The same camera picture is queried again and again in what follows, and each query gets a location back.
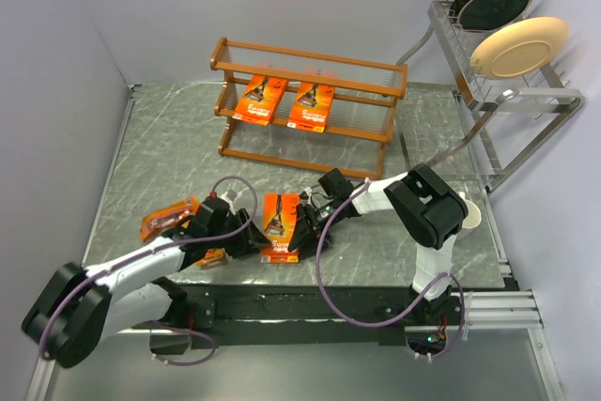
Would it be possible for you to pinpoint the black base beam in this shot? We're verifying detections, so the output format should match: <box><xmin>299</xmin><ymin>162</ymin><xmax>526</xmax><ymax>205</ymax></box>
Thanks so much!
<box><xmin>159</xmin><ymin>278</ymin><xmax>462</xmax><ymax>349</ymax></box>

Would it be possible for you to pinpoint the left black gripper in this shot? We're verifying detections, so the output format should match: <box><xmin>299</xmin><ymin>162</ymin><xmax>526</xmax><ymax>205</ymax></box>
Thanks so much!
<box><xmin>207</xmin><ymin>208</ymin><xmax>270</xmax><ymax>259</ymax></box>

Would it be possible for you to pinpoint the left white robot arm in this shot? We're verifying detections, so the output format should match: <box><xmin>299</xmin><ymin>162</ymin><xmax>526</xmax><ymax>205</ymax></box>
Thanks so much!
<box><xmin>21</xmin><ymin>197</ymin><xmax>269</xmax><ymax>368</ymax></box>

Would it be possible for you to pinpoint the purple cable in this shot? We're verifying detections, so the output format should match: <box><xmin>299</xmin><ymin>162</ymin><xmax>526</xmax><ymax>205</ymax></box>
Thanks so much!
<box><xmin>38</xmin><ymin>176</ymin><xmax>259</xmax><ymax>368</ymax></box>
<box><xmin>315</xmin><ymin>178</ymin><xmax>467</xmax><ymax>361</ymax></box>

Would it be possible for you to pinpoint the metal dish rack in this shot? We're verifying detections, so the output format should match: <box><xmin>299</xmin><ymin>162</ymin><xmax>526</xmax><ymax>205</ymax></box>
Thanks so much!
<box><xmin>396</xmin><ymin>0</ymin><xmax>584</xmax><ymax>193</ymax></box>

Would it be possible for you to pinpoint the black plate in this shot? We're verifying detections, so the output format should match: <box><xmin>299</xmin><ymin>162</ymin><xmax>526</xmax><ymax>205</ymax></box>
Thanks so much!
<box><xmin>449</xmin><ymin>0</ymin><xmax>532</xmax><ymax>31</ymax></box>

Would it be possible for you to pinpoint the beige plate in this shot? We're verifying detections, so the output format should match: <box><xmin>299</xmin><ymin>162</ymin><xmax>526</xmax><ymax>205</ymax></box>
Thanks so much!
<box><xmin>469</xmin><ymin>17</ymin><xmax>570</xmax><ymax>80</ymax></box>

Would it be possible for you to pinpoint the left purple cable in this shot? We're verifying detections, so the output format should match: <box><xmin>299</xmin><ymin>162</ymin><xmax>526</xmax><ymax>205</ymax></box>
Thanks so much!
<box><xmin>38</xmin><ymin>176</ymin><xmax>259</xmax><ymax>368</ymax></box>

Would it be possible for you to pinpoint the orange blister pack rear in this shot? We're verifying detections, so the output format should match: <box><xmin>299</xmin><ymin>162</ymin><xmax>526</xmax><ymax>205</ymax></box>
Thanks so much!
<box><xmin>139</xmin><ymin>196</ymin><xmax>200</xmax><ymax>242</ymax></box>

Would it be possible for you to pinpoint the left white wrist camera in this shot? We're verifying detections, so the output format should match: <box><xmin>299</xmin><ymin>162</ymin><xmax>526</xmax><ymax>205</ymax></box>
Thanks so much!
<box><xmin>210</xmin><ymin>189</ymin><xmax>239</xmax><ymax>211</ymax></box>

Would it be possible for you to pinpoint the aluminium frame rail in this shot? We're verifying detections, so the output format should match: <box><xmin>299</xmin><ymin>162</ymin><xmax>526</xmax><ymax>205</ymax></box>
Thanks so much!
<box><xmin>25</xmin><ymin>84</ymin><xmax>564</xmax><ymax>401</ymax></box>

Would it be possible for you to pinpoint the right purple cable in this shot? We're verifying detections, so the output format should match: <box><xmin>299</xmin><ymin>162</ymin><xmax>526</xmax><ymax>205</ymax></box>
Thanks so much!
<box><xmin>315</xmin><ymin>178</ymin><xmax>467</xmax><ymax>361</ymax></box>

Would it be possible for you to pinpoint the white mug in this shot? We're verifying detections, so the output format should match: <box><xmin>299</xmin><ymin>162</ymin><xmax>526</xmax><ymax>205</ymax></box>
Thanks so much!
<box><xmin>457</xmin><ymin>192</ymin><xmax>482</xmax><ymax>239</ymax></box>

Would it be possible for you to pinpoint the orange wooden shelf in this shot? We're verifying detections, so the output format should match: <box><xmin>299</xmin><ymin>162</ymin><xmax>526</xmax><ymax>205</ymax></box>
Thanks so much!
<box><xmin>209</xmin><ymin>37</ymin><xmax>408</xmax><ymax>178</ymax></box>

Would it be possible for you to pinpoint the orange blister pack middle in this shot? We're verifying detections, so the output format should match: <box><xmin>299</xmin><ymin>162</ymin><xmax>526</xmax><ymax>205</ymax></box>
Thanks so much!
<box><xmin>195</xmin><ymin>249</ymin><xmax>227</xmax><ymax>270</ymax></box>

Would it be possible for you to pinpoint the orange blister pack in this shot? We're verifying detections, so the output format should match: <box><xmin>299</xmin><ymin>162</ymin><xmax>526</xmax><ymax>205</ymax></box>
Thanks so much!
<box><xmin>195</xmin><ymin>249</ymin><xmax>227</xmax><ymax>270</ymax></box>
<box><xmin>139</xmin><ymin>196</ymin><xmax>200</xmax><ymax>242</ymax></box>

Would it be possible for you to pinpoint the orange razor box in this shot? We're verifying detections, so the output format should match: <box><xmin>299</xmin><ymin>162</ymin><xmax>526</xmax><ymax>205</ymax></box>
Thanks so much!
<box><xmin>286</xmin><ymin>82</ymin><xmax>335</xmax><ymax>133</ymax></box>
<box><xmin>260</xmin><ymin>193</ymin><xmax>300</xmax><ymax>265</ymax></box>
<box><xmin>233</xmin><ymin>75</ymin><xmax>288</xmax><ymax>126</ymax></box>

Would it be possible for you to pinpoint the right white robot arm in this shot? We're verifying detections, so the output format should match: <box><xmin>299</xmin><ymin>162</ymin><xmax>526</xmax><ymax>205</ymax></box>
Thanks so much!
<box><xmin>288</xmin><ymin>163</ymin><xmax>469</xmax><ymax>324</ymax></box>

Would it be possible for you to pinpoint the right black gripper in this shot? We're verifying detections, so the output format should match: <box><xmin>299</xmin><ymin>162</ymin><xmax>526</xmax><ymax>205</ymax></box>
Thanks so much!
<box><xmin>288</xmin><ymin>199</ymin><xmax>345</xmax><ymax>261</ymax></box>

